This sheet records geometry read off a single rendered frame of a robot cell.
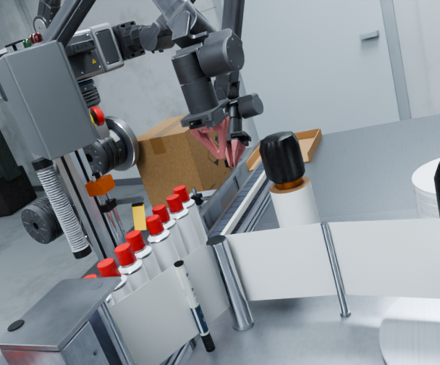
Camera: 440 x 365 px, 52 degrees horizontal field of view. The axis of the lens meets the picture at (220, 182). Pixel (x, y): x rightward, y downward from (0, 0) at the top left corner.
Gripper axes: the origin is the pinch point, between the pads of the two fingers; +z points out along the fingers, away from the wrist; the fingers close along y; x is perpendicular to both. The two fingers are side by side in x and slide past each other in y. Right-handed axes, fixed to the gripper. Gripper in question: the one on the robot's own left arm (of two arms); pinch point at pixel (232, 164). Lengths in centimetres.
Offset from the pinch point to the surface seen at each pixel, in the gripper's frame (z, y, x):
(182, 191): 17.4, 1.3, -31.0
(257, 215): 15.5, 5.8, 6.2
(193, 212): 21.8, 2.5, -27.2
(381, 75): -124, 28, 187
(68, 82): 7, 1, -69
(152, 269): 37, 2, -43
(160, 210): 23.8, 0.9, -39.1
